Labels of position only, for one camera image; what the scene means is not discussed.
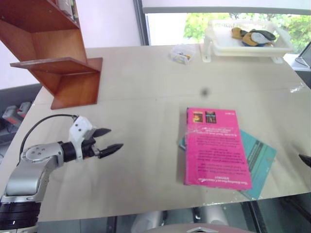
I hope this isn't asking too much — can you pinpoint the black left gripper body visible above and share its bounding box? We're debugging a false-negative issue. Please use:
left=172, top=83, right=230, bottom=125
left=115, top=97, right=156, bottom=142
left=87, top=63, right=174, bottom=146
left=81, top=128, right=102, bottom=160

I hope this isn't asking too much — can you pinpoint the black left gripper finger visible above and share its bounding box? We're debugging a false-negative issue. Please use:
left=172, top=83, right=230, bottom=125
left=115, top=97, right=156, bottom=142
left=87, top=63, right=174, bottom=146
left=93, top=128, right=112, bottom=138
left=98, top=143, right=125, bottom=160

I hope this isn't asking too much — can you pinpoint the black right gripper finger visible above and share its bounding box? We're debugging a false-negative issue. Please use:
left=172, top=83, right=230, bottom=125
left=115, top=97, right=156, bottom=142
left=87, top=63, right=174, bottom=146
left=298, top=153, right=311, bottom=168

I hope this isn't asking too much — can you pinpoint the teal paperback book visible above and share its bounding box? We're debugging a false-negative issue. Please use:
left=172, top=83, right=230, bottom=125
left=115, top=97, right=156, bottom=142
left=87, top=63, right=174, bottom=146
left=178, top=129, right=278, bottom=201

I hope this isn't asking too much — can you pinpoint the brown wooden bookshelf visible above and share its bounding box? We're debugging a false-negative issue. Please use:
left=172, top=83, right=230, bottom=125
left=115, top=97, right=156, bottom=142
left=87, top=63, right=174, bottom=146
left=0, top=0, right=104, bottom=111

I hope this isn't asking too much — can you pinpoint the pink paperback book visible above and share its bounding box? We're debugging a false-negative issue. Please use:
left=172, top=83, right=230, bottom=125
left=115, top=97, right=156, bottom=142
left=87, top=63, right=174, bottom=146
left=183, top=107, right=253, bottom=190

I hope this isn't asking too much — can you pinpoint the red grey battery pack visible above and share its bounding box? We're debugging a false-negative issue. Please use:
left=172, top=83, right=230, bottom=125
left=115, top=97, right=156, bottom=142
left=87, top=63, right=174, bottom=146
left=2, top=105, right=20, bottom=127
left=16, top=101, right=32, bottom=118

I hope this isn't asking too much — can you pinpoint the silver rounded robot leg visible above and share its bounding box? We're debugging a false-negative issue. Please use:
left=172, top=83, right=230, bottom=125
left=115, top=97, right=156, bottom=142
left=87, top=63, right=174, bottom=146
left=132, top=210, right=168, bottom=230
left=193, top=205, right=229, bottom=226

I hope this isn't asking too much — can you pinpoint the grey laptop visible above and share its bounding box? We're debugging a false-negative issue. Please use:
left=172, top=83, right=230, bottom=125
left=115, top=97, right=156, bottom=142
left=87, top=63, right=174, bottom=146
left=282, top=41, right=311, bottom=71

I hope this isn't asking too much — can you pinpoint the small clear plastic box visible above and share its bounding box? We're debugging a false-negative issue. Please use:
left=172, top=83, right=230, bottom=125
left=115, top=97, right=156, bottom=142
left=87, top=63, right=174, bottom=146
left=170, top=44, right=197, bottom=66

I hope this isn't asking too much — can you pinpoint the white plastic basket tray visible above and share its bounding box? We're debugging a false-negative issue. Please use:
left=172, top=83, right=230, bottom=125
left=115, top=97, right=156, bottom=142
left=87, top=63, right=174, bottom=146
left=202, top=19, right=294, bottom=65

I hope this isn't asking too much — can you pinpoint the yellow brown glove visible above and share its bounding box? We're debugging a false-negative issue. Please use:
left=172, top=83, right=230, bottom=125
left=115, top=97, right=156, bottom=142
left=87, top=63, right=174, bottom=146
left=230, top=27, right=249, bottom=40

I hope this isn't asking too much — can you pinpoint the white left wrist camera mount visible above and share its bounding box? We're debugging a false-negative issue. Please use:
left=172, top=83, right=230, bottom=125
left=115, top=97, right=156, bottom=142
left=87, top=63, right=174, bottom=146
left=69, top=116, right=97, bottom=163

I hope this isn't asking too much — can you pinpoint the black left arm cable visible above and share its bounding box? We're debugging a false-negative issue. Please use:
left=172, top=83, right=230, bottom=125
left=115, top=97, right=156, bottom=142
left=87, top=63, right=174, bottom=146
left=20, top=114, right=79, bottom=156

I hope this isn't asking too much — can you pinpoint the grey window frame post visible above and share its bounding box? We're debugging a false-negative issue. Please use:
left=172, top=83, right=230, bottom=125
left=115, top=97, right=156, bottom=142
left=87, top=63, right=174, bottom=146
left=133, top=0, right=150, bottom=47

